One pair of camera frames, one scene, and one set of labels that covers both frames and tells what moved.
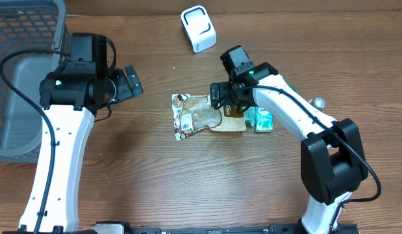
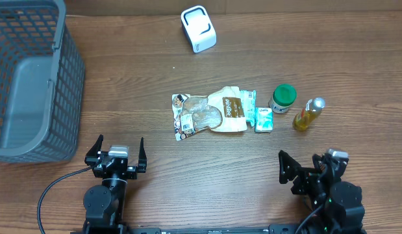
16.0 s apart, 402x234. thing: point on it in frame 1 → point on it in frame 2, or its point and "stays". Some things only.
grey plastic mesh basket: x=21 y=26 stays
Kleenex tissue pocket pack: x=263 y=120 stays
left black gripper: x=125 y=91 → x=132 y=171
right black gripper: x=225 y=89 → x=306 y=177
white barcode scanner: x=199 y=28 stays
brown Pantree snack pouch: x=193 y=113 stays
